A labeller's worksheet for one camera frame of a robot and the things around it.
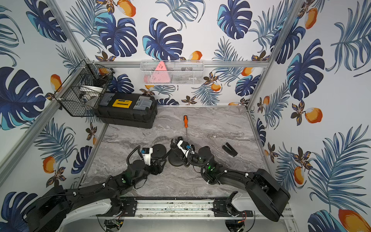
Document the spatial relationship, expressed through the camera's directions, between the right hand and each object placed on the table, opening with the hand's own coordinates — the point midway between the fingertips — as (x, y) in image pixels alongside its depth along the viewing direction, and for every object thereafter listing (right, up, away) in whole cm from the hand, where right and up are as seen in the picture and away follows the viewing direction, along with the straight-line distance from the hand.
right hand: (175, 145), depth 77 cm
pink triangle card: (-10, +42, +13) cm, 45 cm away
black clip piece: (+34, -5, +18) cm, 39 cm away
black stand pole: (0, +2, -10) cm, 10 cm away
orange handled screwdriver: (+5, +11, +32) cm, 34 cm away
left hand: (-8, -8, +4) cm, 12 cm away
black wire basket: (-50, +30, +1) cm, 58 cm away
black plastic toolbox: (-33, +21, +20) cm, 44 cm away
